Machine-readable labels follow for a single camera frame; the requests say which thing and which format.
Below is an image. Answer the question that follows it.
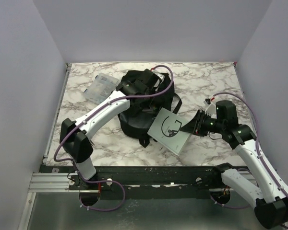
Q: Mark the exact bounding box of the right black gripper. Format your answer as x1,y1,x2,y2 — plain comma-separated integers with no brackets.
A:
181,109,226,136

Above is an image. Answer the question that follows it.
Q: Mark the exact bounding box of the black student backpack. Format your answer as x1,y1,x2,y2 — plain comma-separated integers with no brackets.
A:
117,70,182,148

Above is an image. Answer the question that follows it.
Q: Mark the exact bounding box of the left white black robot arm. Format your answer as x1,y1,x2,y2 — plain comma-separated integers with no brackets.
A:
59,69,173,189

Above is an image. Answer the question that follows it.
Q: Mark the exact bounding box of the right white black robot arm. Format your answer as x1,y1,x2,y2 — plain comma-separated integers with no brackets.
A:
180,100,288,229

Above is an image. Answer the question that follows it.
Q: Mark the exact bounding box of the clear plastic storage box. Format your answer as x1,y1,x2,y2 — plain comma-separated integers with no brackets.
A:
84,73,119,104

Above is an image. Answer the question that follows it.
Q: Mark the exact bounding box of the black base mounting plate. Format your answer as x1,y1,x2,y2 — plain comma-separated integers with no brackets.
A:
38,165,226,200

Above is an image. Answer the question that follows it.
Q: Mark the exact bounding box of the aluminium extrusion rail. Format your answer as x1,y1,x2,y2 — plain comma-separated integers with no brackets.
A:
27,169,255,194

